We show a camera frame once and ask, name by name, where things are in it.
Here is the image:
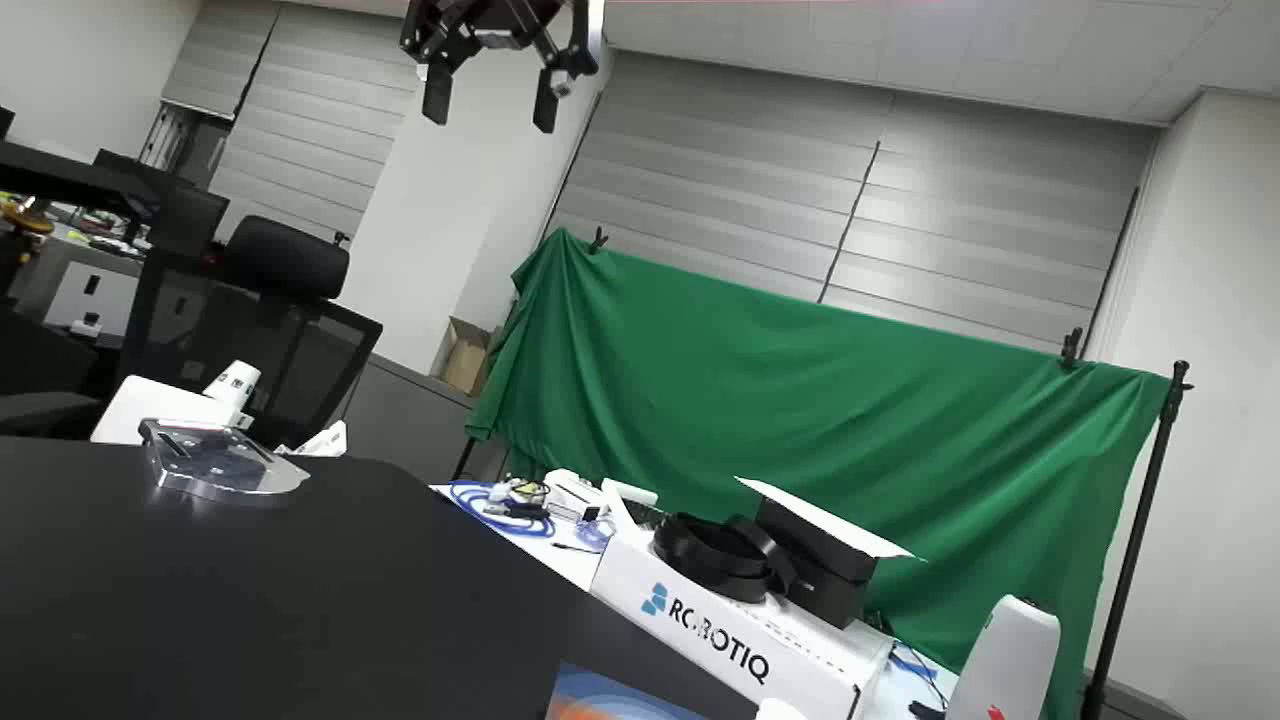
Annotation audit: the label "black backdrop stand pole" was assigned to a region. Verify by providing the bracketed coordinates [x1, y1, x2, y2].
[1075, 354, 1197, 720]

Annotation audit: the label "clear plastic container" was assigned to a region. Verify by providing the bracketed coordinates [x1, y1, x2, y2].
[134, 417, 311, 507]

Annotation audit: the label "white desktop computer case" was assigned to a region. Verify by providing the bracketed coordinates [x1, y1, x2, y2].
[39, 254, 147, 342]

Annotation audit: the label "blue coiled cable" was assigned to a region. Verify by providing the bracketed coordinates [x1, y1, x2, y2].
[445, 480, 560, 542]

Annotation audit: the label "small white device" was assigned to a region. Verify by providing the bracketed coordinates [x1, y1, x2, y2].
[538, 465, 613, 523]

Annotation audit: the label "black mesh office chair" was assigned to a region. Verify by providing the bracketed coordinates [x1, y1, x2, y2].
[115, 211, 386, 453]

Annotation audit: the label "black gripper parts in box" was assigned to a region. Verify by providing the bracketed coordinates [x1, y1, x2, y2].
[652, 496, 885, 632]

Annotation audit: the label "black computer monitor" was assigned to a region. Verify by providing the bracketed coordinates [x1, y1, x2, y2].
[88, 143, 232, 254]

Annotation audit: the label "brown cardboard box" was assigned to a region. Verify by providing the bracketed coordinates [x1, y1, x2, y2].
[435, 317, 501, 400]

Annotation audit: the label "white rounded bottle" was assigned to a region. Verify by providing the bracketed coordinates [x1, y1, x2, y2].
[941, 591, 1064, 720]

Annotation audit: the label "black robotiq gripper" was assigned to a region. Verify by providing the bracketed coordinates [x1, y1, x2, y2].
[394, 0, 598, 136]

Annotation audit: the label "white robotiq cardboard box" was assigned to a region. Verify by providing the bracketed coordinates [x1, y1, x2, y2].
[588, 474, 914, 720]

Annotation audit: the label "green backdrop cloth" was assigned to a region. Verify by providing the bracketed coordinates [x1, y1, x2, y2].
[465, 229, 1174, 720]

